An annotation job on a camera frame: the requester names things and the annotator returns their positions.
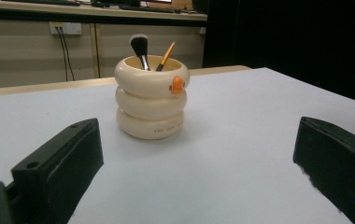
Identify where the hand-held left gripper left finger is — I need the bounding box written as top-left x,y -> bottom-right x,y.
10,118 -> 105,224

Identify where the black cable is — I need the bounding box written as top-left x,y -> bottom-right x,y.
56,27 -> 70,83
61,27 -> 76,82

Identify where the black pencil with orange end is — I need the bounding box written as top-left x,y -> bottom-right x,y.
155,40 -> 177,73

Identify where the white wall socket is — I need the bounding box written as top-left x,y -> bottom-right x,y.
49,21 -> 83,36

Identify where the black keyboard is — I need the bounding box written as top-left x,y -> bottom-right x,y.
118,3 -> 182,15

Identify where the white table sheet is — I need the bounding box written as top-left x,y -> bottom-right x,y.
0,66 -> 355,224

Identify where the black makeup brush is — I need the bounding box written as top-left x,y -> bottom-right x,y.
129,34 -> 151,72

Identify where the beige counter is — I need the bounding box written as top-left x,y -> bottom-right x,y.
0,0 -> 208,91

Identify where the cream ringed pen holder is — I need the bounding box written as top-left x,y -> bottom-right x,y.
113,54 -> 191,141

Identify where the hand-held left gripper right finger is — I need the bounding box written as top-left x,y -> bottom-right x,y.
292,116 -> 355,224

